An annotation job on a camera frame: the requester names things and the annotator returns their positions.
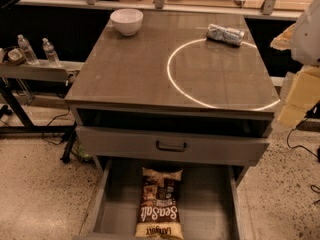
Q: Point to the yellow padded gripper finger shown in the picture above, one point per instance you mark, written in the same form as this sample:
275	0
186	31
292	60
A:
303	95
282	41

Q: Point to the brown sea salt chip bag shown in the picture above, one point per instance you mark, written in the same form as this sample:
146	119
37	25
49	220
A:
158	215

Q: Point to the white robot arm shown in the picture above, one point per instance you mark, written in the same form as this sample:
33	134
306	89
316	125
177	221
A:
303	40

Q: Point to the silver foil snack bag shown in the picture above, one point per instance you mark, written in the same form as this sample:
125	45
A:
225	34

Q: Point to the grey metal drawer cabinet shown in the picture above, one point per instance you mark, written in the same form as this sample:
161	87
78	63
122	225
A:
168	77

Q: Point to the open middle drawer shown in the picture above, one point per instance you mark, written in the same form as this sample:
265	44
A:
207	201

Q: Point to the white ceramic bowl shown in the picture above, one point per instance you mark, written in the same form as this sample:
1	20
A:
127	21

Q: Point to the right clear water bottle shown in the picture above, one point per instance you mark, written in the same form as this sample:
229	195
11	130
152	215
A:
50	53

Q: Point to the clear water bottle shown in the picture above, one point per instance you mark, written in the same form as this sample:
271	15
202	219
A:
27	50
50	53

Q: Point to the grey side shelf bench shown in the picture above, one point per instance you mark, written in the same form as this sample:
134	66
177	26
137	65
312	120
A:
39	72

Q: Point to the left clear water bottle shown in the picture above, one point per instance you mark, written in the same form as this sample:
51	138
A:
27	50

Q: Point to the small bowl on side shelf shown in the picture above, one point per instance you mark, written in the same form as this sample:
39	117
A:
12	56

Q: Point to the closed top drawer with handle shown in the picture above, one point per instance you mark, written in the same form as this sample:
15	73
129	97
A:
178	147

